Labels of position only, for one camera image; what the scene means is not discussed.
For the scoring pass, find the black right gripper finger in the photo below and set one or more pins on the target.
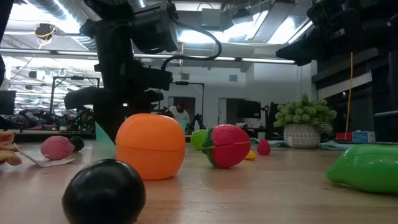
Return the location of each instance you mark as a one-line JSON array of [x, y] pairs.
[[308, 49]]

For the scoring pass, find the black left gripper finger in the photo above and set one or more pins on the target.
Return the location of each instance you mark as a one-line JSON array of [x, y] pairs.
[[109, 123], [136, 105]]

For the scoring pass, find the small black toy blackberry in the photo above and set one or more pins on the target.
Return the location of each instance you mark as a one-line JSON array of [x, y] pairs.
[[78, 143]]

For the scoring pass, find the pink toy raspberry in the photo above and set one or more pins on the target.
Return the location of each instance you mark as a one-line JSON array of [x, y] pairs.
[[57, 148]]

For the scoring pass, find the round green toy fruit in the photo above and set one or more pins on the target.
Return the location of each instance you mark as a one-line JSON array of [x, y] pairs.
[[198, 140]]

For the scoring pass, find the small red toy raspberry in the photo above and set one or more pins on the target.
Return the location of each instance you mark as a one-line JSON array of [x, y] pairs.
[[263, 147]]

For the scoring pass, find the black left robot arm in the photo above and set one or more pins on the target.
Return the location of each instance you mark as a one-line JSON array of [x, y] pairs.
[[124, 31]]

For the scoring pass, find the person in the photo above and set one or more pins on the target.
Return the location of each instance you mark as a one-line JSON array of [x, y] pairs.
[[179, 111], [84, 117]]

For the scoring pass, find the smooth orange toy orange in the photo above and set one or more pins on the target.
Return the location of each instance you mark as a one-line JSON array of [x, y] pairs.
[[150, 146]]

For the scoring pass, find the long ceiling light bar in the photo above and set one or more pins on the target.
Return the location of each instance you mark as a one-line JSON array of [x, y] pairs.
[[248, 59]]

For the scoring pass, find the dark background table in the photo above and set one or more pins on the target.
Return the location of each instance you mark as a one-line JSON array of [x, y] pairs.
[[46, 136]]

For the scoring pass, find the green plant in white pot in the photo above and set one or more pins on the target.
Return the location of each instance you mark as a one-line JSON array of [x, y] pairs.
[[303, 119]]

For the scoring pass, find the glossy black toy fruit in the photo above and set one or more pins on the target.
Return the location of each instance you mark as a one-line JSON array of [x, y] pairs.
[[104, 193]]

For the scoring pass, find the white paper tag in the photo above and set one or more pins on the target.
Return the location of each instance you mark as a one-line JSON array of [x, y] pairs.
[[46, 162]]

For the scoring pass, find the black office chair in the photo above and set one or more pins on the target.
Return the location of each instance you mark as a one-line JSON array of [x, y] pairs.
[[271, 115]]

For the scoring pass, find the black computer monitor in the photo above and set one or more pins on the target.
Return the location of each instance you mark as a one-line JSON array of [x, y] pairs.
[[248, 109], [7, 102]]

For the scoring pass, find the black ceiling mounted device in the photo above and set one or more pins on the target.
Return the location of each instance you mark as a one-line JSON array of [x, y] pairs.
[[45, 31]]

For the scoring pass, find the red box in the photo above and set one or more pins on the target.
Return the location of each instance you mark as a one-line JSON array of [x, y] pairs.
[[343, 136]]

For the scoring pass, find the blue cardboard box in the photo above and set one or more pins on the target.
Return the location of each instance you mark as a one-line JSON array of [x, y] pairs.
[[363, 137]]

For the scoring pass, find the yellow toy pepper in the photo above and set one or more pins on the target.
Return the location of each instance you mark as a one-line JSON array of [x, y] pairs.
[[251, 156]]

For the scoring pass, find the green toy pea pod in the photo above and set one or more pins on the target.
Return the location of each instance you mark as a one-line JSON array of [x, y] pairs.
[[367, 168]]

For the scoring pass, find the black background gantry frame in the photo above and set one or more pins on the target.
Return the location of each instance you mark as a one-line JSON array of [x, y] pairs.
[[74, 77], [186, 83]]

